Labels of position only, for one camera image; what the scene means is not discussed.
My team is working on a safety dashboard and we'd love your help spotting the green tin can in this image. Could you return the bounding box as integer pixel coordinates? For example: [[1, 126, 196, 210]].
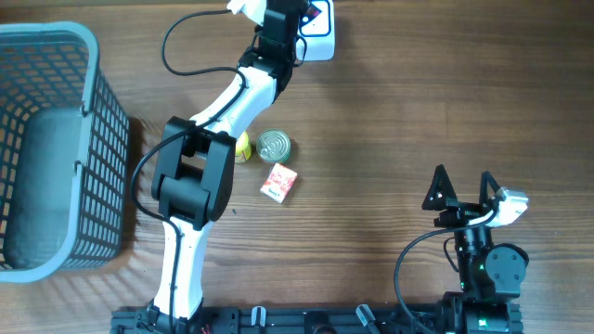
[[256, 129, 291, 163]]

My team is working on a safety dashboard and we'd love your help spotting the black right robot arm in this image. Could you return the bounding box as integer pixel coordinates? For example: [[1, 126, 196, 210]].
[[421, 165, 529, 333]]

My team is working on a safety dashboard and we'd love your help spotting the yellow lidded jar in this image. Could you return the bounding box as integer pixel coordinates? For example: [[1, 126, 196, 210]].
[[235, 132, 252, 163]]

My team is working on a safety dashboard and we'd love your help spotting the white barcode scanner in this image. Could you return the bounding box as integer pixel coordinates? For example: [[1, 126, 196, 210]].
[[296, 0, 336, 61]]

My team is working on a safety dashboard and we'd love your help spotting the red white small carton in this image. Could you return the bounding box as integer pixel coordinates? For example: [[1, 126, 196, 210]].
[[260, 163, 298, 204]]

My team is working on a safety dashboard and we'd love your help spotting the grey plastic basket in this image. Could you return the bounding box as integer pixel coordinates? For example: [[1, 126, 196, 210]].
[[1, 21, 130, 284]]

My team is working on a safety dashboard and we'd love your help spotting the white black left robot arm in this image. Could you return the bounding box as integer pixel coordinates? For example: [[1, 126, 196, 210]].
[[148, 3, 311, 331]]

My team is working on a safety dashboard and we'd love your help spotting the dark snack packet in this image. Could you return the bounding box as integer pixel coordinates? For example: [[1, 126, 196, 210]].
[[302, 1, 321, 22]]

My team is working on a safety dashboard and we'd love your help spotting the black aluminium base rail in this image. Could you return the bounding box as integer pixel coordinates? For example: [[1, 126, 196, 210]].
[[110, 302, 524, 334]]

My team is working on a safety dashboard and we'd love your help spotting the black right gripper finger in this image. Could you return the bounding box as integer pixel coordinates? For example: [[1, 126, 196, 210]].
[[479, 171, 500, 205], [421, 164, 458, 210]]

